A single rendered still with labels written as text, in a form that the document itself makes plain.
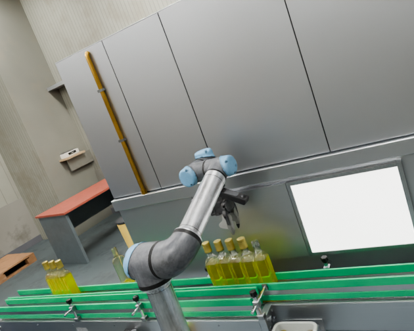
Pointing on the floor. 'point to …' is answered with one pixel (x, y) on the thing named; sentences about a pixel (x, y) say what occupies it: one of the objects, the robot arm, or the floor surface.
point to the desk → (76, 205)
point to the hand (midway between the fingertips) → (236, 228)
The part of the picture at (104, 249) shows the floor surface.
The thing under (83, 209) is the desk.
